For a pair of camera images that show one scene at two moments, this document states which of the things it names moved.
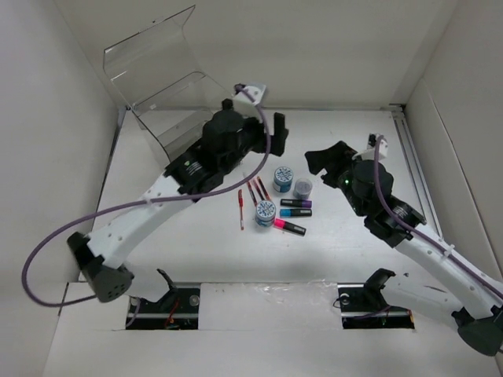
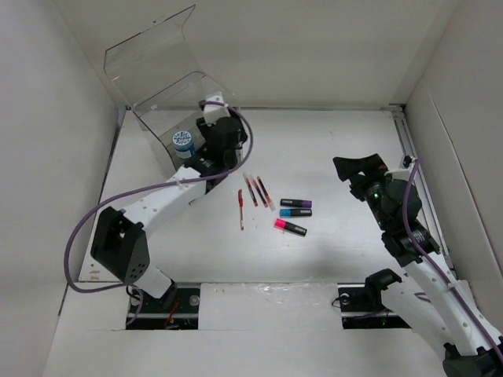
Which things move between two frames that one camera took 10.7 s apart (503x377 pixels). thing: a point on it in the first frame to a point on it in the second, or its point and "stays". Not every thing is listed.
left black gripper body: (255, 135) to (206, 127)
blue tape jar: (265, 214) to (183, 144)
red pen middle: (259, 191) stays
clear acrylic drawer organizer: (167, 82) stays
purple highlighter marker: (296, 203) stays
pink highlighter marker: (282, 225) stays
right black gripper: (341, 153) to (349, 167)
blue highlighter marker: (295, 212) stays
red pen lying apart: (241, 203) stays
